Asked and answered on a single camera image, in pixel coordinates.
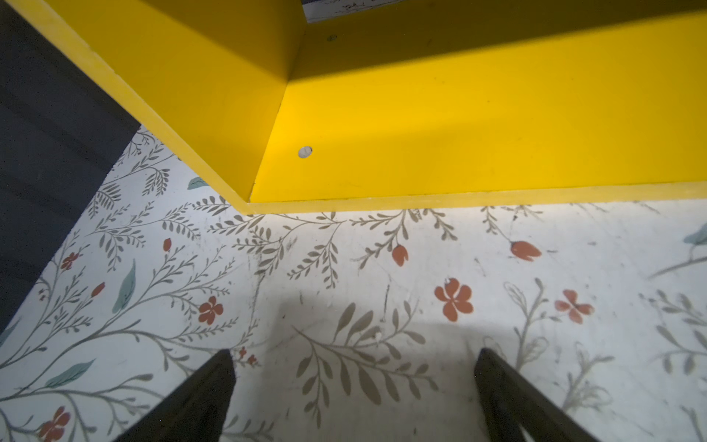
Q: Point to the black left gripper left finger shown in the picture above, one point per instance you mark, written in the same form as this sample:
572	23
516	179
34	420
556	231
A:
196	411

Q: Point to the yellow wooden shelf unit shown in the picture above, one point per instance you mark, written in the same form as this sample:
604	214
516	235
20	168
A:
416	104

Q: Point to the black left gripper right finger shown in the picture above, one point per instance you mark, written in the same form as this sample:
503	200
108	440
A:
514	409

